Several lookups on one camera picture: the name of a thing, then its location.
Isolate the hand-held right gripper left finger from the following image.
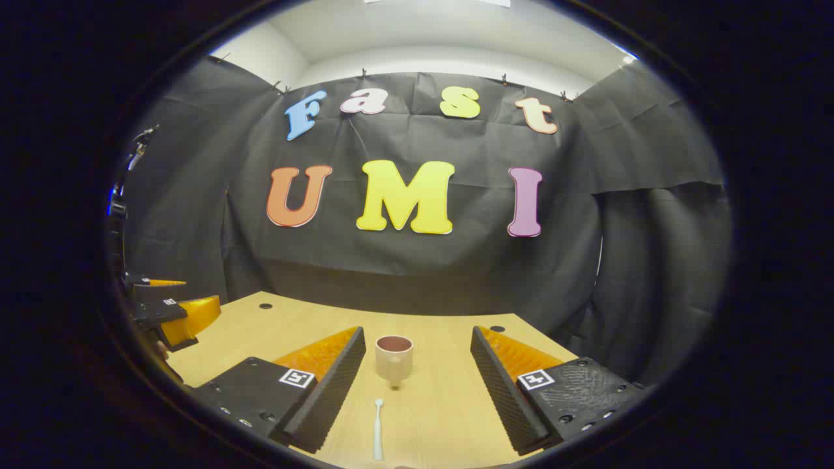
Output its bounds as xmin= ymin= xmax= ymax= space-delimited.
xmin=189 ymin=326 xmax=367 ymax=455

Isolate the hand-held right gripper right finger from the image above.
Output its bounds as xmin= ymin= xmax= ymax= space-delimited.
xmin=470 ymin=326 xmax=642 ymax=457

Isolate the white toothbrush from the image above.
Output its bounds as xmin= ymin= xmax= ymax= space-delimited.
xmin=372 ymin=399 xmax=385 ymax=462

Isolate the beige cup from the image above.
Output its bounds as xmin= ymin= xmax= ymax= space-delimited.
xmin=375 ymin=335 xmax=414 ymax=390

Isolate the wooden desktop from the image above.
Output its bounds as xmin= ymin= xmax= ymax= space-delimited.
xmin=166 ymin=291 xmax=581 ymax=469

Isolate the black backdrop cloth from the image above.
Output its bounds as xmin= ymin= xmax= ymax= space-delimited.
xmin=121 ymin=55 xmax=734 ymax=391

